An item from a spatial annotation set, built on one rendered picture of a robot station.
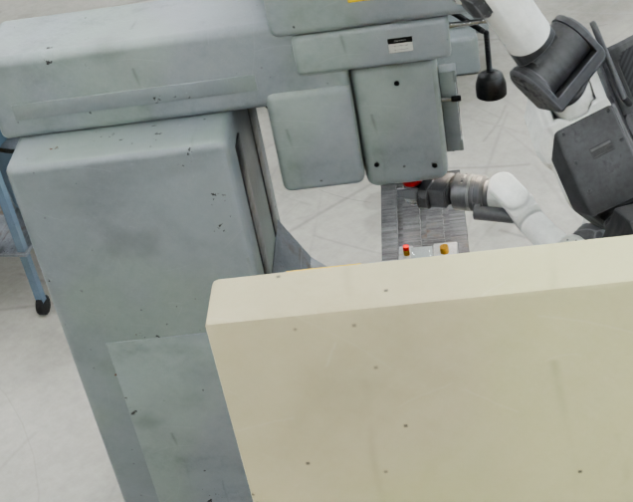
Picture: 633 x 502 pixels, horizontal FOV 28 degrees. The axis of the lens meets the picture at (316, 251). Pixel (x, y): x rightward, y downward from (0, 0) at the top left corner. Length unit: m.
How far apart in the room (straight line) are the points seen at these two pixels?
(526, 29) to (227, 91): 0.75
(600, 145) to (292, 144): 0.72
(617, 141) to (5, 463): 2.68
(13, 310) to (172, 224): 2.40
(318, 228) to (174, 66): 2.46
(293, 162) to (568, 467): 1.85
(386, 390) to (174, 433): 2.25
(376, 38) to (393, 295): 1.76
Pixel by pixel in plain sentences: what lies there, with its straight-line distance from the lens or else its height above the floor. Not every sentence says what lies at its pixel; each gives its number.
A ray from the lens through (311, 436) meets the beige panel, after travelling 1.02.
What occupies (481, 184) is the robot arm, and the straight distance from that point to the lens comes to 2.91.
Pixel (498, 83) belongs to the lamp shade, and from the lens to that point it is 2.93.
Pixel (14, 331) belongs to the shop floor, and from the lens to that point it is 5.03.
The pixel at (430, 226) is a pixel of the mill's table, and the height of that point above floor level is 0.93.
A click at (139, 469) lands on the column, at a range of 3.34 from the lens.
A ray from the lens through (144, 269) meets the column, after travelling 2.90.
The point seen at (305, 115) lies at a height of 1.54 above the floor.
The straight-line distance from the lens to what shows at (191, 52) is 2.72.
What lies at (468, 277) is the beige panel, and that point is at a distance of 0.95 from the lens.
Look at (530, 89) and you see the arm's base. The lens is 2.39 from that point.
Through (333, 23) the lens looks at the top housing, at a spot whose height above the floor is 1.75.
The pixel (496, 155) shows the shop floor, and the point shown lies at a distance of 5.42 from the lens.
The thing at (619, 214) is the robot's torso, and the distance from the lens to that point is 2.38.
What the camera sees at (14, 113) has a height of 1.63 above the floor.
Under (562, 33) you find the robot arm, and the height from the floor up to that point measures 1.79.
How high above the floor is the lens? 2.88
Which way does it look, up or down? 35 degrees down
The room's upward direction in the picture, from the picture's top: 11 degrees counter-clockwise
